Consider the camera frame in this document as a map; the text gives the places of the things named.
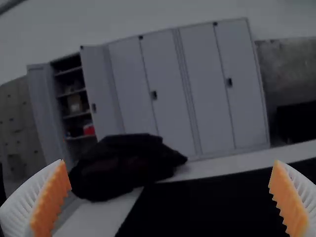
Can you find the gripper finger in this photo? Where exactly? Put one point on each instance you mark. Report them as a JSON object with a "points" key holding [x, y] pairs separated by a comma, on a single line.
{"points": [[296, 197], [22, 207]]}

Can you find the black crate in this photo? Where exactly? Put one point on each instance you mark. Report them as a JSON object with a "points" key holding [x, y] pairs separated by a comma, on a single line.
{"points": [[298, 123]]}

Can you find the grey cupboard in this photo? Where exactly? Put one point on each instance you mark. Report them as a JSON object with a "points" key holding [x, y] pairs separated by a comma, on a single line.
{"points": [[138, 98], [222, 98], [98, 98]]}

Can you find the black mat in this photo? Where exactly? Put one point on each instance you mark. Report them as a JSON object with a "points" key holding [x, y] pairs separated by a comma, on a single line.
{"points": [[202, 209]]}

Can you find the dark jacket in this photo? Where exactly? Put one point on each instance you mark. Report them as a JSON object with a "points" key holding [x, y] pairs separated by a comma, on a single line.
{"points": [[123, 168]]}

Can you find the red box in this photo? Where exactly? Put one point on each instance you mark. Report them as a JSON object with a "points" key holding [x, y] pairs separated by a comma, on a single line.
{"points": [[89, 129]]}

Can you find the brown cardboard box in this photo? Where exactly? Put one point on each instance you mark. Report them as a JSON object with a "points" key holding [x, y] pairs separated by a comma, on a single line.
{"points": [[74, 105]]}

